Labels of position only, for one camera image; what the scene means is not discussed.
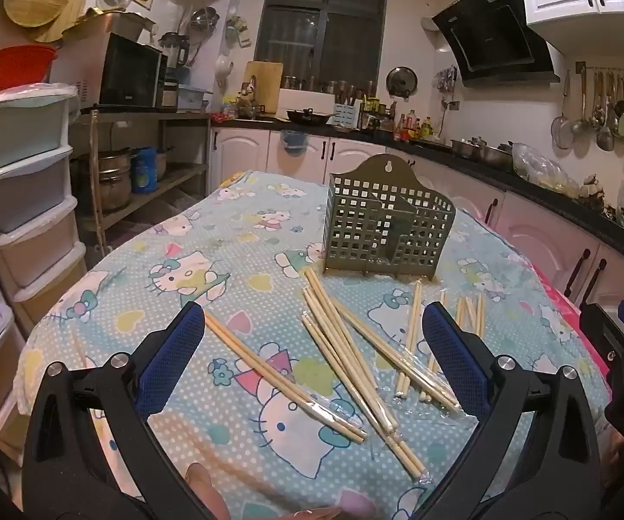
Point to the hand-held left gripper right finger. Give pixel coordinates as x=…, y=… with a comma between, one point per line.
x=452, y=349

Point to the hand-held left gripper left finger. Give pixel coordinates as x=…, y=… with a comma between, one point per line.
x=174, y=360

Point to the pile of bamboo chopsticks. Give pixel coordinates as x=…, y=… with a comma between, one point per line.
x=344, y=346

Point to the green perforated utensil holder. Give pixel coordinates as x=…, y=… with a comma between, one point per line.
x=355, y=227

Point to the row of hanging kitchen utensils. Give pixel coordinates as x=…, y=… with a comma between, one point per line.
x=604, y=119

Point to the person's left hand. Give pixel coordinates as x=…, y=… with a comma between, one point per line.
x=209, y=490

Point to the pink cloth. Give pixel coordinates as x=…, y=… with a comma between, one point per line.
x=552, y=287

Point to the cartoon cat printed blanket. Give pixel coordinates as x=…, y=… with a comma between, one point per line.
x=225, y=260

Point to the black kitchen countertop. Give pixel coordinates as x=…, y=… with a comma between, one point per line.
x=561, y=197

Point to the clear plastic bag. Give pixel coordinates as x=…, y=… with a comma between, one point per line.
x=542, y=170

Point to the wooden shelf rack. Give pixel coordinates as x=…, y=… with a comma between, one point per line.
x=182, y=173

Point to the large stainless steel pot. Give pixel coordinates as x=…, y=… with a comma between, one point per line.
x=107, y=184

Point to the blue canister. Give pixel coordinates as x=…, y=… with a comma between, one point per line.
x=144, y=170

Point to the white lower kitchen cabinets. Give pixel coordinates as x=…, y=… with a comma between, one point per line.
x=247, y=154

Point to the group of condiment bottles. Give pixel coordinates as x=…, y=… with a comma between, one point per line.
x=413, y=127

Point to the white plastic drawer unit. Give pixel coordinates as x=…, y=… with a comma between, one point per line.
x=30, y=184

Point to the red dish cloth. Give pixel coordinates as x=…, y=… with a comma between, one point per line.
x=222, y=117

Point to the blue hanging bin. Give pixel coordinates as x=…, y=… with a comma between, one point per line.
x=293, y=141

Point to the white blue cutlery holder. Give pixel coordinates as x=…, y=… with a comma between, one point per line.
x=348, y=116

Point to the black wok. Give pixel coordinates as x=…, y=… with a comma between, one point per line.
x=309, y=116

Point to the kitchen faucet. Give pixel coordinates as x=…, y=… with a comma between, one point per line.
x=247, y=95

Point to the wooden cutting board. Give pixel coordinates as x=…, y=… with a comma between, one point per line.
x=263, y=84

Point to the black microwave oven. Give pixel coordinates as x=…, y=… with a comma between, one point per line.
x=122, y=73

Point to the white dish box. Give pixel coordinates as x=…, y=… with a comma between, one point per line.
x=303, y=98

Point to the white jug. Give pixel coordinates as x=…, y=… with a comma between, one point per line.
x=224, y=67

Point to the blender jug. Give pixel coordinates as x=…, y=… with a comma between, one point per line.
x=174, y=51

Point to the black range hood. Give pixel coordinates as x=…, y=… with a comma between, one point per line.
x=496, y=38

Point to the red plastic basin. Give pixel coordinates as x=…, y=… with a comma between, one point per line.
x=14, y=67

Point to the steel pot with gold tray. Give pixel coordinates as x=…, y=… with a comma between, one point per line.
x=122, y=24

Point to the hanging steel pan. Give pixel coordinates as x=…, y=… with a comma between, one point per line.
x=204, y=17

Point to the dark framed window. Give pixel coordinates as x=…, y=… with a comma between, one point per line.
x=322, y=16

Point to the round wooden board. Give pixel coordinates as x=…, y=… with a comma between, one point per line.
x=71, y=16

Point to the dark wall-hung pot lid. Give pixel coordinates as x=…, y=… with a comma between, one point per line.
x=401, y=84

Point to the wall plant holder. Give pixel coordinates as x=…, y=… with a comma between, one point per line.
x=238, y=30

